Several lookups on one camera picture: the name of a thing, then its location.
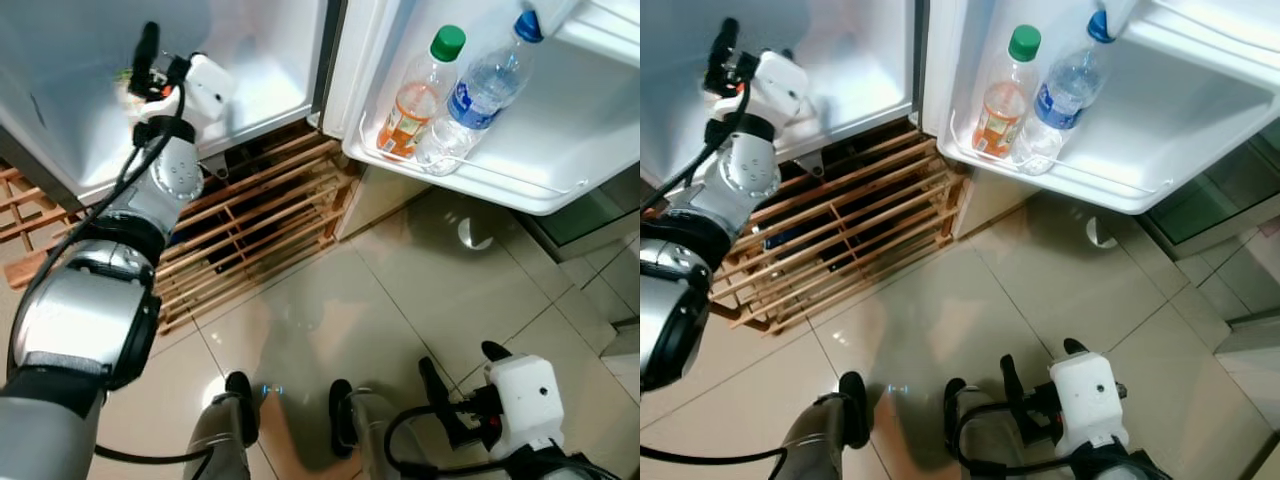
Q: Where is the beige corner counter cabinet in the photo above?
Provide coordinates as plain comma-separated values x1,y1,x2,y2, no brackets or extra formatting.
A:
334,165,423,242
950,165,1031,241

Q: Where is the dark green glass door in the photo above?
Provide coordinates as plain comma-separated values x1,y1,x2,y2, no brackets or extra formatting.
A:
1143,128,1280,263
538,172,641,251

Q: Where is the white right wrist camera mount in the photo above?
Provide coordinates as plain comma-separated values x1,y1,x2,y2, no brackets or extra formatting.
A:
486,354,565,462
1047,351,1130,458

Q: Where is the stainless steel mini fridge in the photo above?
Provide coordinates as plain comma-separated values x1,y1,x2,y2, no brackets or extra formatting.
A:
640,0,933,193
0,0,347,208

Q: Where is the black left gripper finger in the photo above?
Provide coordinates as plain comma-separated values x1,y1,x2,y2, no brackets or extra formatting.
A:
134,21,162,75
713,17,742,71

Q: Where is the green cap orange label bottle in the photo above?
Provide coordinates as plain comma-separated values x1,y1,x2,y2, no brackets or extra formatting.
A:
971,24,1044,163
376,24,468,163

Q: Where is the wooden wine rack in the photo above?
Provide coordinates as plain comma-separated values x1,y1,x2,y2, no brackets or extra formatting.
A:
0,122,363,333
698,118,968,333

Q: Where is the grey left robot leg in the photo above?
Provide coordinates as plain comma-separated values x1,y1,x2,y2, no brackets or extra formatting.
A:
779,371,872,480
184,371,260,480

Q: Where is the steel fridge door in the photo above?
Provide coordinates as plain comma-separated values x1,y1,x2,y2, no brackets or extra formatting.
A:
913,0,1280,217
318,0,641,218

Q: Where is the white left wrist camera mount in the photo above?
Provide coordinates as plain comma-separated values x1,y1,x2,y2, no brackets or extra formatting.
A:
751,49,814,127
179,54,239,127

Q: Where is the blue cap water bottle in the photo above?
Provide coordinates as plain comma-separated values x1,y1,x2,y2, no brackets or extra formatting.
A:
414,9,545,178
1009,9,1114,178

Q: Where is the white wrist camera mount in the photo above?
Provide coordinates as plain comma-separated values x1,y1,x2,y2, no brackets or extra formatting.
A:
179,54,239,127
1047,351,1130,458
486,354,565,462
751,49,814,127

